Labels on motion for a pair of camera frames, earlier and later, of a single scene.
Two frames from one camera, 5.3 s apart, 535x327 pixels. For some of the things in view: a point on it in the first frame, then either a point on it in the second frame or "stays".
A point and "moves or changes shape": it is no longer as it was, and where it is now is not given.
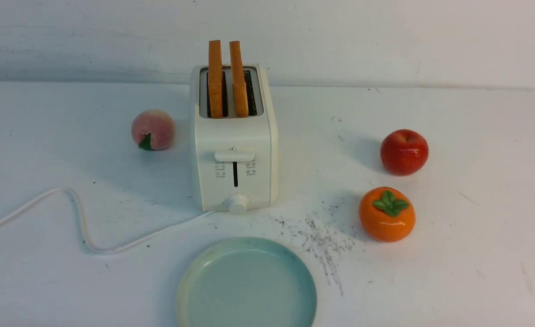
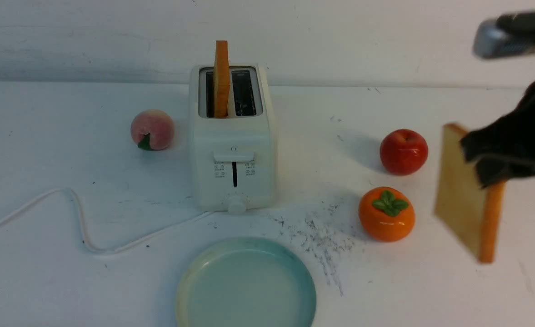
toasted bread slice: [239, 90] -> [472, 213]
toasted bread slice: [215, 82] moves or changes shape
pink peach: [153, 130] stays
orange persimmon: [387, 214] stays
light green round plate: [247, 281] stays
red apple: [404, 152] stays
